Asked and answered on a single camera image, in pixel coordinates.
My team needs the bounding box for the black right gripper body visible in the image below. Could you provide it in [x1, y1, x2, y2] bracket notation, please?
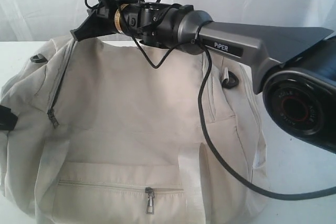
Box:
[85, 0, 124, 37]

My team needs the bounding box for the cream duffel bag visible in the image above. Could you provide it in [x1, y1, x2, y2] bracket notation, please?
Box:
[1, 37, 268, 223]

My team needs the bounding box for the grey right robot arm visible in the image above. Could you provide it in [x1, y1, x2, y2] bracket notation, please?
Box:
[71, 0, 335, 152]

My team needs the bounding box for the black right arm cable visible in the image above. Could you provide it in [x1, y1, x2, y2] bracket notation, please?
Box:
[83, 0, 336, 201]

